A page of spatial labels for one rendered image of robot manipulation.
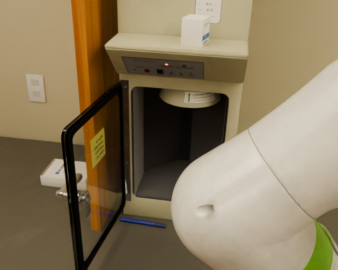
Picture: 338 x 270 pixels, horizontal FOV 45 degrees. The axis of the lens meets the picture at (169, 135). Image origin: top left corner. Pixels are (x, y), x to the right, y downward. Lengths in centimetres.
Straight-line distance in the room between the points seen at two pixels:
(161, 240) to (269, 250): 82
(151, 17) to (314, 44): 66
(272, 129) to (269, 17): 108
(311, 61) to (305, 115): 113
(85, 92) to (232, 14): 40
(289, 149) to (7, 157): 140
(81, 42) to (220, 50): 32
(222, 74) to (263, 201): 63
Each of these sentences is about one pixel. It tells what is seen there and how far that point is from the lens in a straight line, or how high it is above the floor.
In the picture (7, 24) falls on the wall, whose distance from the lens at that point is 167.
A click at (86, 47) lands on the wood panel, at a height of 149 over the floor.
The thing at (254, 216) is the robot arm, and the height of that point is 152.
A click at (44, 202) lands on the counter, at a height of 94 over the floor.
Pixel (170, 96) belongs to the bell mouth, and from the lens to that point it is 111.
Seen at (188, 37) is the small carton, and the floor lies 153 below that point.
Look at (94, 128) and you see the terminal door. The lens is 94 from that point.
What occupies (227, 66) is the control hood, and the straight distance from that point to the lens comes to 94.
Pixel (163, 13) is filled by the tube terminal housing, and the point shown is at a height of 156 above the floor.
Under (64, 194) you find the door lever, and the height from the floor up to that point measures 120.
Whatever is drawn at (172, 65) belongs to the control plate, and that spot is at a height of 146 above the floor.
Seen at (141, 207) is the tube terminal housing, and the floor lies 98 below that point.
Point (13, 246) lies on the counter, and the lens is 126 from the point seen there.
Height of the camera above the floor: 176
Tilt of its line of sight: 28 degrees down
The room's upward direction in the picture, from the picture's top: 2 degrees clockwise
